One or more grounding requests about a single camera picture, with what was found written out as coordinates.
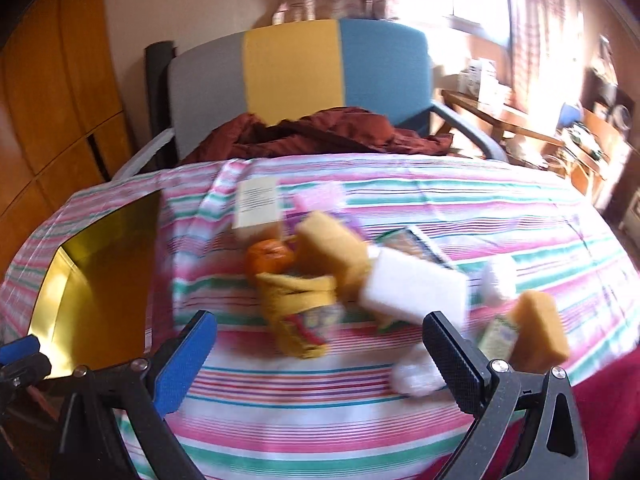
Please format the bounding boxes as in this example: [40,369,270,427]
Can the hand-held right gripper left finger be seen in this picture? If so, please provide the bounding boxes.
[59,310,219,480]

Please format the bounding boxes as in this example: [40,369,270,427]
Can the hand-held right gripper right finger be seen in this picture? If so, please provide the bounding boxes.
[421,311,590,480]

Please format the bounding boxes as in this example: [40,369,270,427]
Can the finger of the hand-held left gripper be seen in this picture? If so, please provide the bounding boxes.
[0,336,42,365]
[0,354,52,396]

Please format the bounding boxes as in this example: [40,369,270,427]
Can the pale green leaf-print box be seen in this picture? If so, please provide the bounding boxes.
[477,315,521,361]

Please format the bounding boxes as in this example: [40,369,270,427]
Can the white sponge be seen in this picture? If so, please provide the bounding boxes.
[359,250,471,331]

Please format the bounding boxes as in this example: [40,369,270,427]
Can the gold-lined box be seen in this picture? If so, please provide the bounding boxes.
[27,190,163,378]

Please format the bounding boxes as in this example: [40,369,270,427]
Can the orange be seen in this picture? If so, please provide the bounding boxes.
[244,239,296,288]

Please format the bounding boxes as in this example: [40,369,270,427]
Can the yellow sponge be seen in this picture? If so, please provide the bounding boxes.
[296,211,373,301]
[510,290,571,373]

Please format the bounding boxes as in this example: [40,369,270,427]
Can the pink ribbed roll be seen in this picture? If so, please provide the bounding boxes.
[295,182,346,211]

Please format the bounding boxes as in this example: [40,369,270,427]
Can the white plastic packet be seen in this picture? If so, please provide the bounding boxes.
[392,345,446,396]

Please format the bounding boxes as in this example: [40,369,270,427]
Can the small white packet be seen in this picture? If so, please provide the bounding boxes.
[482,255,517,306]

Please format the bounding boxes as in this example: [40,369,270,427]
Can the striped tablecloth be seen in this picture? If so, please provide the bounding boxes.
[0,152,640,480]

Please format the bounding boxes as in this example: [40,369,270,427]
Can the green-ended snack bar packet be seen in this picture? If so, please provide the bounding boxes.
[375,226,458,273]

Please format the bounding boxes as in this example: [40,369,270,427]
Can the yellow snack packet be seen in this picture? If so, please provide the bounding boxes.
[256,272,338,360]

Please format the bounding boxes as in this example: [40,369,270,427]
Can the white labelled box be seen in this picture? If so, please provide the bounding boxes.
[232,177,282,241]

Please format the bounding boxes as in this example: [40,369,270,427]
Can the wooden cabinet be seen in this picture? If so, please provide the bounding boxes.
[0,0,136,261]

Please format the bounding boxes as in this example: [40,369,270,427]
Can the wooden side table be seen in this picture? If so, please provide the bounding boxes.
[442,89,566,161]

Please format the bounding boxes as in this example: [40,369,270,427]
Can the dark red jacket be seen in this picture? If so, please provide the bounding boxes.
[182,106,453,163]

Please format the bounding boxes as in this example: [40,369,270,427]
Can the cluttered wooden shelf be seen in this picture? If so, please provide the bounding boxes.
[565,35,638,221]

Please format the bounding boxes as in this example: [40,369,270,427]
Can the blue round object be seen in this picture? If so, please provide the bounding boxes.
[560,102,584,129]

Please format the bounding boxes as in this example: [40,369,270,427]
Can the white boxes on side table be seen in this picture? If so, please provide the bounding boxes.
[457,57,513,106]

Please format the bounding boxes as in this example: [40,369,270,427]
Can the black upright board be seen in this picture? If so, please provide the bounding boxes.
[145,40,177,171]

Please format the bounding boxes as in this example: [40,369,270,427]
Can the grey yellow blue chair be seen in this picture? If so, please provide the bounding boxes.
[107,19,508,181]

